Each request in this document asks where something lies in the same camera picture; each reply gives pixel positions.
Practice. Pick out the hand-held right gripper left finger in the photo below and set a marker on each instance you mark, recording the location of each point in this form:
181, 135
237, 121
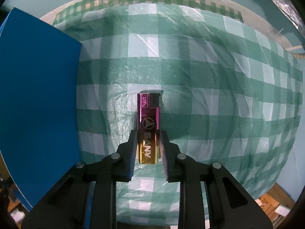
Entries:
131, 171

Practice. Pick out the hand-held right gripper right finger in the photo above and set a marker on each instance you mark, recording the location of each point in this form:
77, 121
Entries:
164, 162

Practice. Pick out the pink and gold lighter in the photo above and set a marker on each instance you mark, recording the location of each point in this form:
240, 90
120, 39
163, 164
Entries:
149, 124

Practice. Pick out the blue cardboard box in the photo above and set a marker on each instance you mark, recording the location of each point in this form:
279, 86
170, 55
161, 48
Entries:
35, 100

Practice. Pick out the large check green tablecloth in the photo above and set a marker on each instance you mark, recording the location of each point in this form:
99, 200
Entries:
214, 100

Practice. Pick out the silver crinkled curtain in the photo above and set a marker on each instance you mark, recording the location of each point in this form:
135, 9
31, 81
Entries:
283, 7

